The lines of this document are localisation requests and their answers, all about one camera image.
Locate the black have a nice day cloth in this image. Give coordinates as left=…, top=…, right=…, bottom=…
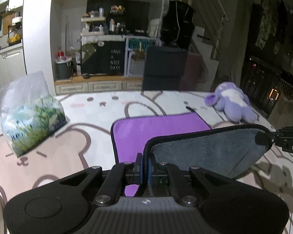
left=81, top=41, right=125, bottom=76

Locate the purple plush toy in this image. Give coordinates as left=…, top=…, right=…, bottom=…
left=204, top=82, right=256, bottom=123

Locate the black hanging garment bag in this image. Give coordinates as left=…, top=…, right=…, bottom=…
left=160, top=1, right=195, bottom=50

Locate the tissue pack in plastic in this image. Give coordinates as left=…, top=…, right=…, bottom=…
left=0, top=71, right=67, bottom=157

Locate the white kitchen cabinet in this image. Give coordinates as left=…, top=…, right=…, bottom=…
left=0, top=45, right=27, bottom=89

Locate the grey trash bin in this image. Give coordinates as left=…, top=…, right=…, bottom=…
left=55, top=58, right=72, bottom=80

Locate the teal letter sign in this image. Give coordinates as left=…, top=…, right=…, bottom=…
left=127, top=38, right=154, bottom=51

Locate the dark office chair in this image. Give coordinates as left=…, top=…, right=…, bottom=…
left=142, top=46, right=188, bottom=91

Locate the white cluttered shelf rack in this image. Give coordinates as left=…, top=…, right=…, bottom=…
left=81, top=7, right=106, bottom=36

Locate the cartoon bear tablecloth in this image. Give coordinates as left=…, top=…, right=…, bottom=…
left=0, top=91, right=293, bottom=233

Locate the purple sofa back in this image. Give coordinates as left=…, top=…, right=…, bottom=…
left=179, top=52, right=208, bottom=91

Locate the purple and grey towel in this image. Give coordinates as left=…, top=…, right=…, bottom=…
left=110, top=111, right=272, bottom=197

